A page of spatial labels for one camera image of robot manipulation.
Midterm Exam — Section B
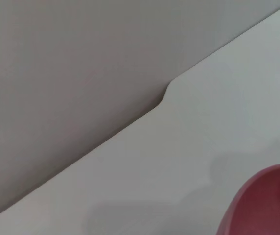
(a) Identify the pink plastic bowl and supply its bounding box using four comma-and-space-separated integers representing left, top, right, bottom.
215, 162, 280, 235

